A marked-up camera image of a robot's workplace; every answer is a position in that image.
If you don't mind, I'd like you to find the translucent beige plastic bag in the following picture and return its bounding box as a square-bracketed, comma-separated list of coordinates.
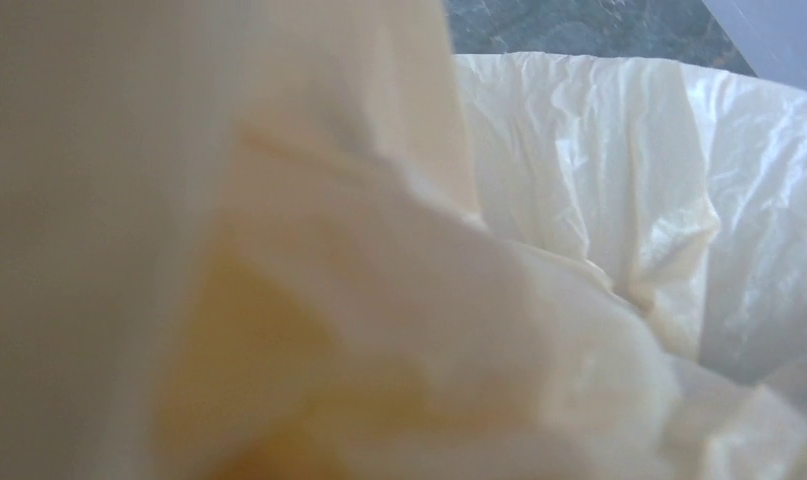
[0, 1, 807, 479]

